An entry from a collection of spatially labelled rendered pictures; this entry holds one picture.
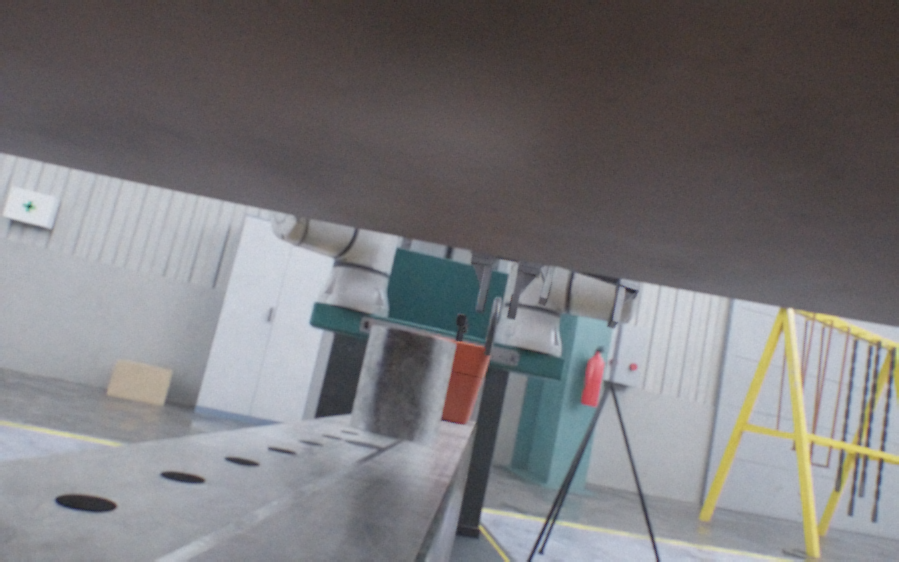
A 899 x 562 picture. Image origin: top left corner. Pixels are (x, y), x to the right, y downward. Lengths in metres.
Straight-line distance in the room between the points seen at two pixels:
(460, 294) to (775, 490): 8.20
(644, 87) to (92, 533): 0.20
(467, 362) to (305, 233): 0.68
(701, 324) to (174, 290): 6.24
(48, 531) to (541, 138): 0.21
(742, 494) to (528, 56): 9.30
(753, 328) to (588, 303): 7.76
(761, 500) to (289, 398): 6.03
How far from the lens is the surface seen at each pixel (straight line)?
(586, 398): 6.73
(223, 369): 6.69
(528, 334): 1.72
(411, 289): 1.85
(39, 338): 7.48
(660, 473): 8.78
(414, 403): 0.59
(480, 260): 1.15
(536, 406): 7.78
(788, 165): 0.28
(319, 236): 1.62
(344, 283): 1.69
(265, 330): 6.68
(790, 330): 6.99
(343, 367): 2.02
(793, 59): 0.21
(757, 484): 9.60
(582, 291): 1.74
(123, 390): 6.79
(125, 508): 0.22
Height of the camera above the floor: 0.74
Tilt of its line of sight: 9 degrees up
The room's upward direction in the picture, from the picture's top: 12 degrees clockwise
